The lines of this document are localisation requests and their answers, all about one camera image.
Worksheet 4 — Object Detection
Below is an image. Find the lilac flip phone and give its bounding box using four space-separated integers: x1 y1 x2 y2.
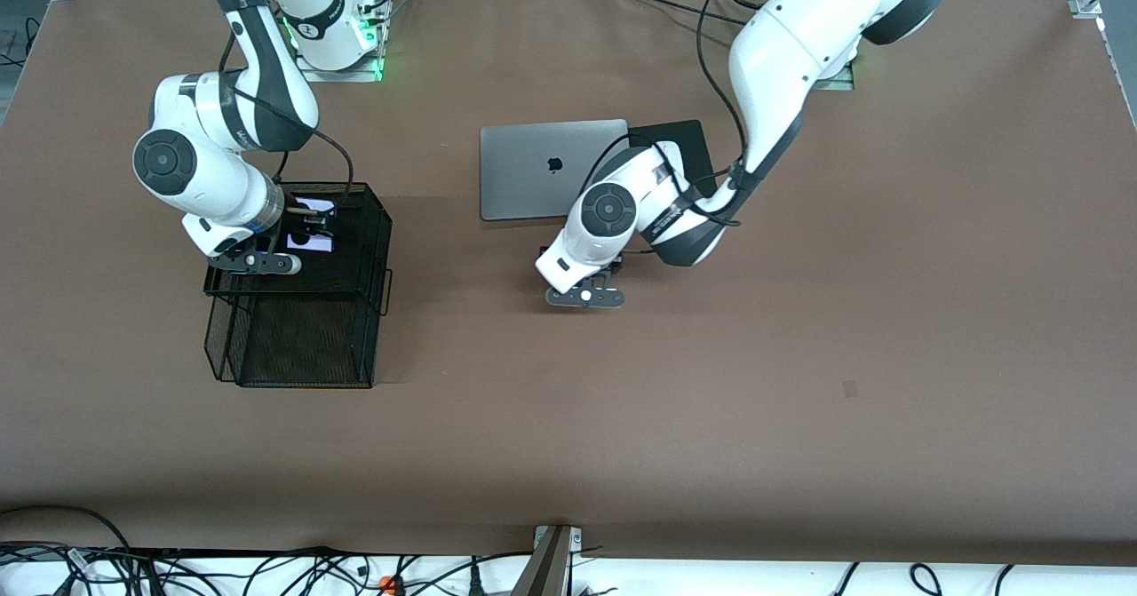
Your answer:
286 197 338 253

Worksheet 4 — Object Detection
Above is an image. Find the silver closed laptop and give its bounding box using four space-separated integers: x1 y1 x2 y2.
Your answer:
480 118 629 222

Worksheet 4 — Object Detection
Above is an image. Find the black mouse pad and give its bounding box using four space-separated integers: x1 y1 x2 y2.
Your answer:
629 119 717 197

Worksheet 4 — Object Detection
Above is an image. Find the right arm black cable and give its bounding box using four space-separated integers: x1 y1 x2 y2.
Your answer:
218 41 356 215

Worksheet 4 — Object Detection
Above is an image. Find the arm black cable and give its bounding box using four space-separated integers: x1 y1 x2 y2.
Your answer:
577 0 774 224
218 41 356 215

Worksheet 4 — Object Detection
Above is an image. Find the black wire mesh basket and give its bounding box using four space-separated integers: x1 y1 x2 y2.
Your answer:
203 181 394 390

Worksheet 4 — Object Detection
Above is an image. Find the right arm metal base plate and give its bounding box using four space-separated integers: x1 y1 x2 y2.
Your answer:
291 45 385 83

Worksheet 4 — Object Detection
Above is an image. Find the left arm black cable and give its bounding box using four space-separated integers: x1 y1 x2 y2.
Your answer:
577 0 774 224

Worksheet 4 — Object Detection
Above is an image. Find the aluminium profile post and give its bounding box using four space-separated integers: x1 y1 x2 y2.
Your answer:
511 525 583 596

